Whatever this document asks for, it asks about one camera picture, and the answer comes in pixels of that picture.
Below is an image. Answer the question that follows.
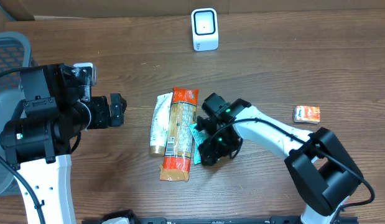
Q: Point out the teal snack packet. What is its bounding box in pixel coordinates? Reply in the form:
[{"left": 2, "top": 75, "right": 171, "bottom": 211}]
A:
[{"left": 189, "top": 123, "right": 208, "bottom": 165}]

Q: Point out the orange spaghetti packet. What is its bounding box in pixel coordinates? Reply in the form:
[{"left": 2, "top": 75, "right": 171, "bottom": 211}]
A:
[{"left": 160, "top": 87, "right": 198, "bottom": 182}]

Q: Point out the white shampoo tube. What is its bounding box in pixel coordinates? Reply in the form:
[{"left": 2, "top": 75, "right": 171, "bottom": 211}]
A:
[{"left": 149, "top": 93, "right": 173, "bottom": 156}]

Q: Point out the orange tissue packet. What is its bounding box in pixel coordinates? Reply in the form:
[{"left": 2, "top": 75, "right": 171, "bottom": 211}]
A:
[{"left": 293, "top": 105, "right": 321, "bottom": 124}]

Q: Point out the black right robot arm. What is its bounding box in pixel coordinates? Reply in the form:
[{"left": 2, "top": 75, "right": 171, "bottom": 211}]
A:
[{"left": 197, "top": 93, "right": 364, "bottom": 223}]

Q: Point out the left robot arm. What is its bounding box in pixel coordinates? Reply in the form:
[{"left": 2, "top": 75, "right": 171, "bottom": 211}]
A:
[{"left": 0, "top": 63, "right": 127, "bottom": 223}]

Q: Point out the white barcode scanner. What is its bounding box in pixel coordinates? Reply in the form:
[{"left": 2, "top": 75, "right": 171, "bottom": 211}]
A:
[{"left": 191, "top": 7, "right": 219, "bottom": 52}]

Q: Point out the dark grey plastic basket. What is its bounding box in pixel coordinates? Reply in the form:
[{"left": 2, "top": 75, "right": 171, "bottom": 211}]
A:
[{"left": 0, "top": 32, "right": 32, "bottom": 197}]

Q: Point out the brown cardboard backboard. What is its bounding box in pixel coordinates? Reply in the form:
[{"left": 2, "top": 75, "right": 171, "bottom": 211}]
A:
[{"left": 0, "top": 0, "right": 385, "bottom": 21}]

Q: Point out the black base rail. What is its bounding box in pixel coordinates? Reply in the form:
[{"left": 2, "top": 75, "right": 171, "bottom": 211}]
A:
[{"left": 81, "top": 210, "right": 302, "bottom": 224}]

